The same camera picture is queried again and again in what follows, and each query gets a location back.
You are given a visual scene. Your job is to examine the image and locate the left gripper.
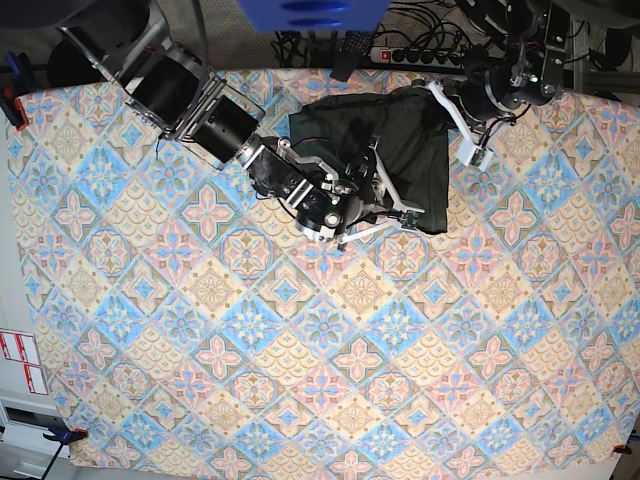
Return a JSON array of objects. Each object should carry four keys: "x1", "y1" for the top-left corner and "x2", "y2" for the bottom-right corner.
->
[{"x1": 443, "y1": 74, "x2": 515, "y2": 133}]

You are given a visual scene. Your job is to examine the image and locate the blue clamp top left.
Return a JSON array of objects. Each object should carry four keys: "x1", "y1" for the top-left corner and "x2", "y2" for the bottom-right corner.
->
[{"x1": 1, "y1": 52, "x2": 28, "y2": 131}]

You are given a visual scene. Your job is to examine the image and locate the white power strip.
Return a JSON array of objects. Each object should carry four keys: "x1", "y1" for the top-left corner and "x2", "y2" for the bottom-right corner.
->
[{"x1": 369, "y1": 46, "x2": 461, "y2": 68}]

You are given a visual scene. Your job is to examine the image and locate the dark green long-sleeve shirt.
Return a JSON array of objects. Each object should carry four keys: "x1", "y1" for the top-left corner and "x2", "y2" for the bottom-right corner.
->
[{"x1": 289, "y1": 86, "x2": 453, "y2": 235}]

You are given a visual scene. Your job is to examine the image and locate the colourful patterned tablecloth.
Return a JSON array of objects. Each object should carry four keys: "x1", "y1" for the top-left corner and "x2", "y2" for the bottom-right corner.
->
[{"x1": 6, "y1": 83, "x2": 639, "y2": 479}]

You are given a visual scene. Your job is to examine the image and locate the orange clamp bottom right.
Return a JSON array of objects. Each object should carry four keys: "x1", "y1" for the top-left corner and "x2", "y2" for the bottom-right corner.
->
[{"x1": 613, "y1": 444, "x2": 632, "y2": 455}]

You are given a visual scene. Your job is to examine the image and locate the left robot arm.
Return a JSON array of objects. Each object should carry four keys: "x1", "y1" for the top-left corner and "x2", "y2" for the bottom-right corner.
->
[{"x1": 444, "y1": 1, "x2": 570, "y2": 129}]

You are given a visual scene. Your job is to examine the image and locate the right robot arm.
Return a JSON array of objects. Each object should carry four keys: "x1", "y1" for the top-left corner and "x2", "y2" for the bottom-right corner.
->
[{"x1": 57, "y1": 1, "x2": 401, "y2": 245}]

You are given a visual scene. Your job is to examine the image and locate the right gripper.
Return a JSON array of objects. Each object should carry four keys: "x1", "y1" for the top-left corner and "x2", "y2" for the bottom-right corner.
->
[{"x1": 340, "y1": 154, "x2": 395, "y2": 233}]

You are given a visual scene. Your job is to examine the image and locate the red white labels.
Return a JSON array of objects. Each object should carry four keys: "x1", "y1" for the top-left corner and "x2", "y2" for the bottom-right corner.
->
[{"x1": 0, "y1": 330, "x2": 48, "y2": 395}]

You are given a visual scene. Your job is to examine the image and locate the black remote control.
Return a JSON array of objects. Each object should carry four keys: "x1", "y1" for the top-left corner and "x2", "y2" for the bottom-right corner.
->
[{"x1": 330, "y1": 31, "x2": 374, "y2": 82}]

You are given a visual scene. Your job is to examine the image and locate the blue clamp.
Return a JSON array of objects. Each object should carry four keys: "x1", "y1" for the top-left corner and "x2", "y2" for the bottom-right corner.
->
[
  {"x1": 1, "y1": 52, "x2": 28, "y2": 131},
  {"x1": 41, "y1": 427, "x2": 88, "y2": 480}
]

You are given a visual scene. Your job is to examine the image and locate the blue clamp bottom left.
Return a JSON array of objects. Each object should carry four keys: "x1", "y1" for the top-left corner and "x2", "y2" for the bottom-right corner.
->
[{"x1": 41, "y1": 427, "x2": 88, "y2": 480}]

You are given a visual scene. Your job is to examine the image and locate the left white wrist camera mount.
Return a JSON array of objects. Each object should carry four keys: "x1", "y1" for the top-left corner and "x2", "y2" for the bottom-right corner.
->
[{"x1": 427, "y1": 81, "x2": 494, "y2": 171}]

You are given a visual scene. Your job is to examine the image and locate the blue plastic box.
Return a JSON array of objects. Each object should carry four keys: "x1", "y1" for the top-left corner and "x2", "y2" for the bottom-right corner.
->
[{"x1": 237, "y1": 0, "x2": 391, "y2": 32}]

